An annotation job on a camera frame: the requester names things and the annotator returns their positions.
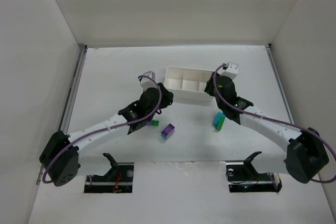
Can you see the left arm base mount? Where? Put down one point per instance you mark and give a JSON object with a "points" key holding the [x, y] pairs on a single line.
{"points": [[117, 180]]}

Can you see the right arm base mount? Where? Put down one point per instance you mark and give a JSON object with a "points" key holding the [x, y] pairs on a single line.
{"points": [[242, 177]]}

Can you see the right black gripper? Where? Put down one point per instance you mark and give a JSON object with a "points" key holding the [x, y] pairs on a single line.
{"points": [[210, 86]]}

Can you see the light blue lego under purple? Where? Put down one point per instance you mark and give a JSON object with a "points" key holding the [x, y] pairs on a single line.
{"points": [[167, 134]]}

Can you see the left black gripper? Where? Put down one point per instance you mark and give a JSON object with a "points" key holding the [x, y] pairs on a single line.
{"points": [[165, 94]]}

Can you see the right aluminium rail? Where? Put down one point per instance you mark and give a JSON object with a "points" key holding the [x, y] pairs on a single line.
{"points": [[282, 92]]}

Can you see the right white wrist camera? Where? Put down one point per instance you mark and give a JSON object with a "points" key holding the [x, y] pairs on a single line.
{"points": [[230, 70]]}

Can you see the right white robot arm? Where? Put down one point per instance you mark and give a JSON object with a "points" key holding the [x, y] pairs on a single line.
{"points": [[304, 153]]}

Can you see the white three-compartment container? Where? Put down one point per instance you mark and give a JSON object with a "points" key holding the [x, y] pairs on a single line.
{"points": [[188, 84]]}

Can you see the purple lego brick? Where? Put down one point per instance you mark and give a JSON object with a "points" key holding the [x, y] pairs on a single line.
{"points": [[169, 127]]}

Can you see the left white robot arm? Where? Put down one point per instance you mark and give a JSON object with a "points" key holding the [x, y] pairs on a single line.
{"points": [[61, 155]]}

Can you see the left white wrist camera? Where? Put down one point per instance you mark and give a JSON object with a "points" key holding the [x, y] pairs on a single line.
{"points": [[149, 81]]}

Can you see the teal long lego brick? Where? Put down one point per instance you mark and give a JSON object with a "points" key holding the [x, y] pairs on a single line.
{"points": [[218, 117]]}

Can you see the left aluminium rail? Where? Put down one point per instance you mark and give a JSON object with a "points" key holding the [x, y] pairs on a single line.
{"points": [[71, 97]]}

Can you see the small green lego brick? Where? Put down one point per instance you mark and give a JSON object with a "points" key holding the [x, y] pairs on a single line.
{"points": [[220, 123]]}

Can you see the aluminium rail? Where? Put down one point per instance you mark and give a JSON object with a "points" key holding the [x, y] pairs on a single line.
{"points": [[282, 92], [71, 97]]}

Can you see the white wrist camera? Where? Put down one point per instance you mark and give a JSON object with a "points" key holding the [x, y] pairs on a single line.
{"points": [[149, 81], [230, 70]]}

